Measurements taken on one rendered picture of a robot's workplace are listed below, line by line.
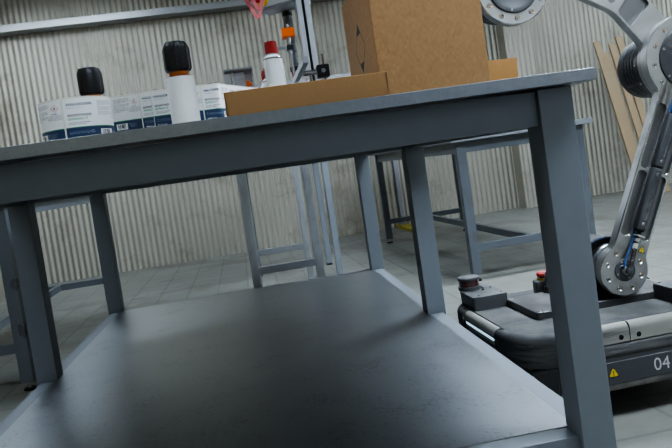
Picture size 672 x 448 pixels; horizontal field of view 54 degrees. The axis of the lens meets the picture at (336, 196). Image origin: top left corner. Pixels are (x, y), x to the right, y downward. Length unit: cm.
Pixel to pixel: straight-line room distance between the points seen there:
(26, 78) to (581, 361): 616
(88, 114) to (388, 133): 113
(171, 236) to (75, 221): 89
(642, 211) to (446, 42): 80
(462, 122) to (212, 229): 554
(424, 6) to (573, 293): 66
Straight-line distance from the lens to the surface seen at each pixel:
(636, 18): 207
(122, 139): 103
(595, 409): 126
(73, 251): 674
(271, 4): 234
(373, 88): 107
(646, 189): 198
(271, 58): 181
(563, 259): 117
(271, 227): 655
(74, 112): 201
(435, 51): 144
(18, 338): 303
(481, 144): 362
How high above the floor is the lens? 74
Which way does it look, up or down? 3 degrees down
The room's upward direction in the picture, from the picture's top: 8 degrees counter-clockwise
